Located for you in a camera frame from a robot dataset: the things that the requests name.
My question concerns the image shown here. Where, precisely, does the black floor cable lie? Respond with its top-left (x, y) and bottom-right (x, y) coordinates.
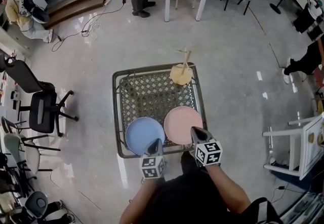
top-left (52, 0), bottom-right (127, 53)

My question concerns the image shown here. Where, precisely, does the person's black clothing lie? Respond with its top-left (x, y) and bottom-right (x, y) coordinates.
top-left (141, 152), bottom-right (283, 224)

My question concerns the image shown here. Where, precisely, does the person's left forearm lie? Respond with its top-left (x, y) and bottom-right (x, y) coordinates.
top-left (118, 178), bottom-right (163, 224)

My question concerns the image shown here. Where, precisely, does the blue big plate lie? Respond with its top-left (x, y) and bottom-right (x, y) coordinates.
top-left (125, 117), bottom-right (166, 156)

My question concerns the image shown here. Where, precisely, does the dark wicker glass-top table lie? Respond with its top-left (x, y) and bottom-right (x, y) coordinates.
top-left (112, 62), bottom-right (208, 159)

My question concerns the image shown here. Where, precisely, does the white shell chair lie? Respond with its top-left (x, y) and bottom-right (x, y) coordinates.
top-left (1, 116), bottom-right (61, 175)

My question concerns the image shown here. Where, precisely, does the white side table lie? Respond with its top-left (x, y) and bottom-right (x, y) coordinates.
top-left (262, 113), bottom-right (324, 180)

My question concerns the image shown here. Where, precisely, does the black office chair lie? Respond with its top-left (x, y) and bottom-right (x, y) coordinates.
top-left (0, 55), bottom-right (79, 137)

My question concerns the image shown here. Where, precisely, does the wooden mug tree stand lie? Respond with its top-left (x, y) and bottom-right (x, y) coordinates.
top-left (169, 47), bottom-right (197, 86)

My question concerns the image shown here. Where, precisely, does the person's right forearm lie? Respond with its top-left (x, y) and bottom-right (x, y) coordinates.
top-left (206, 164), bottom-right (251, 213)

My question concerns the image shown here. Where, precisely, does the wooden step platform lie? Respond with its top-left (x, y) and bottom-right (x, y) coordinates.
top-left (44, 0), bottom-right (109, 30)

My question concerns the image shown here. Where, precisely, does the pink big plate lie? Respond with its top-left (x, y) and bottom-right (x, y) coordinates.
top-left (164, 105), bottom-right (204, 144)

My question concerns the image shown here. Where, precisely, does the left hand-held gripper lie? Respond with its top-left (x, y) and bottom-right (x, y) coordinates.
top-left (139, 138), bottom-right (167, 180)

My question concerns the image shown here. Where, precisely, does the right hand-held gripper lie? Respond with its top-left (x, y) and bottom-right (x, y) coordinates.
top-left (190, 126), bottom-right (223, 167)

